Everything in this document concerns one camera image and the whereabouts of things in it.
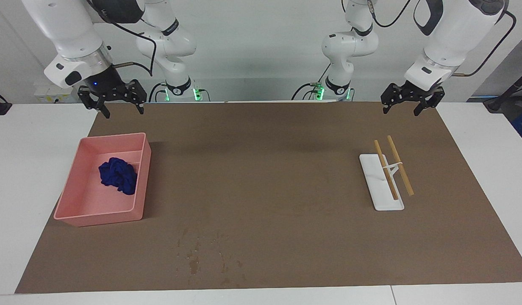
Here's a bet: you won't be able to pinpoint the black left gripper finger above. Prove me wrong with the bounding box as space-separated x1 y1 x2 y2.
414 87 446 117
380 83 404 115

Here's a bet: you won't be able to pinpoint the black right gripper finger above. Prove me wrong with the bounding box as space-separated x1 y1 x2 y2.
78 86 111 119
126 79 148 115

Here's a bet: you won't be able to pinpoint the blue cloth towel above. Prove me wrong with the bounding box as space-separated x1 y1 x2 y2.
98 157 138 196

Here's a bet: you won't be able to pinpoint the white towel rack wooden rods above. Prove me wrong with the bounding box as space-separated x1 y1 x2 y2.
359 135 415 211

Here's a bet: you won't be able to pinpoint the pink plastic bin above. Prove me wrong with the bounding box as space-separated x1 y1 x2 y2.
53 132 152 227

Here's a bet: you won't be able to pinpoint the brown table mat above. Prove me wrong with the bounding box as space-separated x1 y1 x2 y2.
14 102 522 294

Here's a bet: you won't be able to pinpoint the black base power cable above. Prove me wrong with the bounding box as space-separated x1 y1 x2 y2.
149 82 168 103
292 64 332 101

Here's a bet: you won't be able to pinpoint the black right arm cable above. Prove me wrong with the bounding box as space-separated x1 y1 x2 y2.
86 0 156 78

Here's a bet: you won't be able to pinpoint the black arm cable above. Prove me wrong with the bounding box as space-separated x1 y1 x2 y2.
451 11 516 78
86 0 156 78

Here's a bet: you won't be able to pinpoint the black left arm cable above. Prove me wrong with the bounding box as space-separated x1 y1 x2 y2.
451 11 516 78

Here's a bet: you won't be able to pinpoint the white wall socket box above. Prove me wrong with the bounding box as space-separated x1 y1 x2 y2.
33 83 81 103

